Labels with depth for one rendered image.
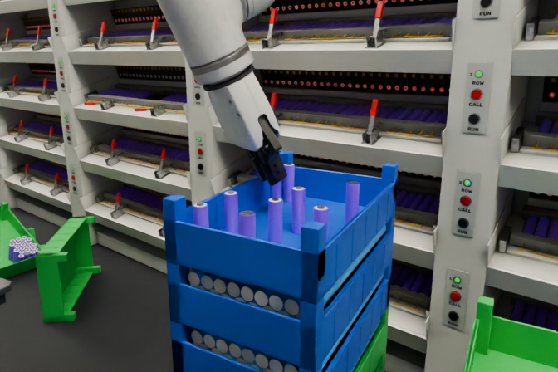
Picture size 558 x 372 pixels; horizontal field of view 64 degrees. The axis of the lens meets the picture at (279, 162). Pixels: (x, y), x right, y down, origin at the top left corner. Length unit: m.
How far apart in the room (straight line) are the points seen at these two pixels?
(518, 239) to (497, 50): 0.36
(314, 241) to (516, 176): 0.50
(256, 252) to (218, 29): 0.27
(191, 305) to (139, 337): 0.75
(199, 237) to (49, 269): 0.90
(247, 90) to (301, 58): 0.43
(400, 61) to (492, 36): 0.17
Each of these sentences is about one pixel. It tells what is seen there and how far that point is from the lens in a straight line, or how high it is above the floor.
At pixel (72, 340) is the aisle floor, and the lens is 1.36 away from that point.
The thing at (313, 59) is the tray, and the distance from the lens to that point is 0.99.
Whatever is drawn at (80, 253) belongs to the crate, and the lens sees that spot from 1.68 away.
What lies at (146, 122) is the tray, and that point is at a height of 0.52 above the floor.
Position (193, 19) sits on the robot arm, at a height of 0.76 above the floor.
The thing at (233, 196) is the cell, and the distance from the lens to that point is 0.58.
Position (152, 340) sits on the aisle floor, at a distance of 1.29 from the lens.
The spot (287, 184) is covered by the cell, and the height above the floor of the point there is 0.51.
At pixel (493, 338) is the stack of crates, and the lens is 0.72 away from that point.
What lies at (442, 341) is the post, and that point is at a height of 0.16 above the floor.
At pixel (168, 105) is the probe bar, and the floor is 0.57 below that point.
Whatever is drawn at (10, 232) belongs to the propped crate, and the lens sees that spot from 1.94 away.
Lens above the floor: 0.72
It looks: 14 degrees down
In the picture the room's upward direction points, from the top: straight up
